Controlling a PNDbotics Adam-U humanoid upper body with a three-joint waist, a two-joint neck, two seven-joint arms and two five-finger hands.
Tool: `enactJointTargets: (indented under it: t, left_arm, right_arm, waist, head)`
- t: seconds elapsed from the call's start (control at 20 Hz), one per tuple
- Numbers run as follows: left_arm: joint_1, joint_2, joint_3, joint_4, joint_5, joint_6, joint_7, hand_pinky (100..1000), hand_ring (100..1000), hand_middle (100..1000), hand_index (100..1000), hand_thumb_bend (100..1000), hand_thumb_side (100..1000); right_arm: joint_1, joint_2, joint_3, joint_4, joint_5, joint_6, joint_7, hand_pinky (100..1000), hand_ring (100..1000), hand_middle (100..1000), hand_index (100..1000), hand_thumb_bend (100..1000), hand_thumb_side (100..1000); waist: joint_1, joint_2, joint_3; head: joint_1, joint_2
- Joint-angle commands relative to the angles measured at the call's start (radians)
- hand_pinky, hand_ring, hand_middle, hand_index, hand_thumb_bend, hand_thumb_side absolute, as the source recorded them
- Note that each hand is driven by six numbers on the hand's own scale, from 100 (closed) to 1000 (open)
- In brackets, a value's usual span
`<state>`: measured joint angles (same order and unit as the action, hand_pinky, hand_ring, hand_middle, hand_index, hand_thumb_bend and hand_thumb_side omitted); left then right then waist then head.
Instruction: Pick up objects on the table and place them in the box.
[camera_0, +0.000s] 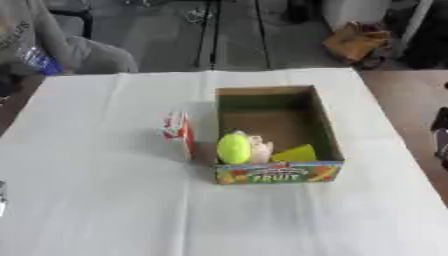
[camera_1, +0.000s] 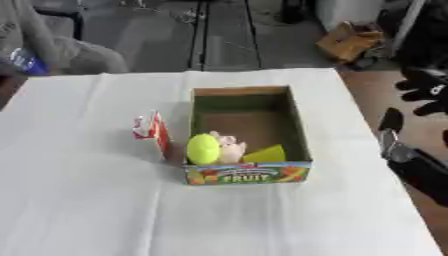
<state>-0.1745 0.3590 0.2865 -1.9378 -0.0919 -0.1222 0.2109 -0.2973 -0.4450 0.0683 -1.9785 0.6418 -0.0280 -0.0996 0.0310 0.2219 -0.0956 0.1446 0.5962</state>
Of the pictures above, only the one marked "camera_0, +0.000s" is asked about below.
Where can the yellow-green ball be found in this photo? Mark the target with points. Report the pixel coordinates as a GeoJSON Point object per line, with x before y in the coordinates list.
{"type": "Point", "coordinates": [234, 149]}

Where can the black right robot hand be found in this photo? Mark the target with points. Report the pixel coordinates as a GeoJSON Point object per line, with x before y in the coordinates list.
{"type": "Point", "coordinates": [441, 133]}

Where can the black chair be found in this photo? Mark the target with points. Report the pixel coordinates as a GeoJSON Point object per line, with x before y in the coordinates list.
{"type": "Point", "coordinates": [73, 16]}

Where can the open cardboard box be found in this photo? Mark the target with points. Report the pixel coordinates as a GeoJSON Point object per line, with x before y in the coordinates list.
{"type": "Point", "coordinates": [280, 116]}

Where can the blue plastic bottle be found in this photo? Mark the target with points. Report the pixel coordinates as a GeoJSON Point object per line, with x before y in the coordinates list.
{"type": "Point", "coordinates": [42, 60]}

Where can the yellow block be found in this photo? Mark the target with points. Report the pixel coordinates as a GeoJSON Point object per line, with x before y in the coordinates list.
{"type": "Point", "coordinates": [296, 154]}

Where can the person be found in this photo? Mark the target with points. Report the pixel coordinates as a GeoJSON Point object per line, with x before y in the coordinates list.
{"type": "Point", "coordinates": [52, 43]}

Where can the black tripod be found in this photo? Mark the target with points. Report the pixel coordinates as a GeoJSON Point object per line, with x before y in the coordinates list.
{"type": "Point", "coordinates": [233, 33]}

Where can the tan bag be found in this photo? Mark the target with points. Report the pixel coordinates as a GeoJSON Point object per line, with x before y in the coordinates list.
{"type": "Point", "coordinates": [356, 40]}

